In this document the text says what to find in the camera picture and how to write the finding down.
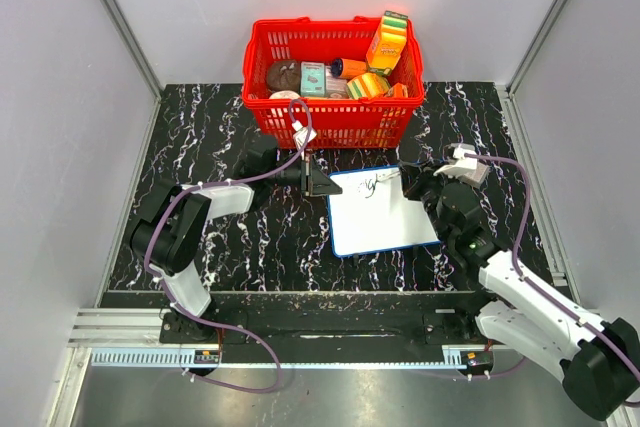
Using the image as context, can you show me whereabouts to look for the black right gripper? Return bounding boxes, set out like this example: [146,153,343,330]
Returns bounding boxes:
[400,159,458,242]

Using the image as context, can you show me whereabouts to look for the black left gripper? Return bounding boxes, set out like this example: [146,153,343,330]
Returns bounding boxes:
[266,151,342,198]

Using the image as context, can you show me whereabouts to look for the black whiteboard marker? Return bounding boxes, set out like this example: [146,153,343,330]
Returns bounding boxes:
[376,170,401,182]

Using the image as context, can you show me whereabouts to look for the blue framed whiteboard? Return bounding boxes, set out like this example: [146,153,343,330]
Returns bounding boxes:
[328,166,439,258]

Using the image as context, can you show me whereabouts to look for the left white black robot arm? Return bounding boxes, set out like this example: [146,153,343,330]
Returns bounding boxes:
[125,135,343,343]

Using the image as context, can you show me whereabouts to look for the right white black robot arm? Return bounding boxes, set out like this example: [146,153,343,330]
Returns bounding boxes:
[399,162,639,421]

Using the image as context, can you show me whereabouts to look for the pink white eraser box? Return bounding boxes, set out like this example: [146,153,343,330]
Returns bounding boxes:
[460,161,490,189]

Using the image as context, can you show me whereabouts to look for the red plastic shopping basket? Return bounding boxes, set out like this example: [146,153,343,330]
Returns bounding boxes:
[242,11,425,149]

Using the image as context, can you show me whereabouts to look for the orange snack packet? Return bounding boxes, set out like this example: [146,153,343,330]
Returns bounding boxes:
[385,83,409,98]

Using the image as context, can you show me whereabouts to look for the pink white small box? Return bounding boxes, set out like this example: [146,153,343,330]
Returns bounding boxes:
[325,65,349,99]

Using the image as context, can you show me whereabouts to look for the white round lid container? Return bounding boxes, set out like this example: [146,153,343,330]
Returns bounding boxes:
[269,90,300,101]

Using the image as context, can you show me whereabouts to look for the yellow green sponge pack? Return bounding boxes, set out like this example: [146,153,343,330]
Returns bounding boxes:
[346,72,391,100]

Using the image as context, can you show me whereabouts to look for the teal small box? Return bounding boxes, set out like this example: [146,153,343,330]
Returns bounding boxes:
[300,61,326,98]

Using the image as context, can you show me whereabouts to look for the brown round bread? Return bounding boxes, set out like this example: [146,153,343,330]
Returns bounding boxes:
[266,59,301,92]

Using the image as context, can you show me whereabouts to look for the orange blue-capped bottle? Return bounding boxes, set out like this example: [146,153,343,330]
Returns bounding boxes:
[330,57,368,80]

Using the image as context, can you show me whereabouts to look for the orange juice carton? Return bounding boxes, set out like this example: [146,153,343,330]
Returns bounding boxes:
[365,11,409,76]

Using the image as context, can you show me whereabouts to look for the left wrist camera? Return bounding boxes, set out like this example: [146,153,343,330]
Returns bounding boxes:
[292,121,317,151]

